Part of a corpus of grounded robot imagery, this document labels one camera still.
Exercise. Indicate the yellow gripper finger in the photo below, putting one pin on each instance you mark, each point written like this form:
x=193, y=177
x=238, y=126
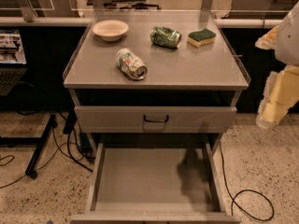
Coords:
x=281, y=92
x=269, y=40

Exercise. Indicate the white crushed 7up can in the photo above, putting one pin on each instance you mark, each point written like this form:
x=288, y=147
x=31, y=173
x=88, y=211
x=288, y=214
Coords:
x=131, y=65

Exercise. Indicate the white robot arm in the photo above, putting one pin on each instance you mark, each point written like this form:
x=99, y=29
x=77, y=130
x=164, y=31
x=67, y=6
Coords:
x=287, y=48

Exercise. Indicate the green crushed can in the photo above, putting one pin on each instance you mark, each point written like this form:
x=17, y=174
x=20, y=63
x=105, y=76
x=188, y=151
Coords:
x=165, y=37

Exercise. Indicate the grey drawer cabinet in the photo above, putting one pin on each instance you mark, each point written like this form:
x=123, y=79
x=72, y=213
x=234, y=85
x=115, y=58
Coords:
x=186, y=76

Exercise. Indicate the open grey middle drawer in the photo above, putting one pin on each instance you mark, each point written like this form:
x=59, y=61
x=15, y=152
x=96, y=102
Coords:
x=162, y=185

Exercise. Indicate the closed grey top drawer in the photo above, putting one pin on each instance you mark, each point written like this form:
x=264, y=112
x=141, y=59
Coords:
x=129, y=119

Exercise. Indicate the yellow green sponge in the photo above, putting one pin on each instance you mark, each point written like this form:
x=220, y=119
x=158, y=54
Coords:
x=201, y=38

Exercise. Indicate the white bowl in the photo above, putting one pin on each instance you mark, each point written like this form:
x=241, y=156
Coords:
x=110, y=30

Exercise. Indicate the monitor screen at left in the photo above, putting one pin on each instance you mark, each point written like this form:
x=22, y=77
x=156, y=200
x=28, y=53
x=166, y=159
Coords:
x=11, y=48

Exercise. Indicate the black keyboard at left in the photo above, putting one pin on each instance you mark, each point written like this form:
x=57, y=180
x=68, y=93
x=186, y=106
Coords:
x=9, y=77

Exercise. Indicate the black stand leg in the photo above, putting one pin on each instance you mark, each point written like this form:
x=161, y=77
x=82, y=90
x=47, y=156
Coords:
x=39, y=142

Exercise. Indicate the black drawer handle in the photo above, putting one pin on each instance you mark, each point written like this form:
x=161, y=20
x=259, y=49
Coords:
x=164, y=120

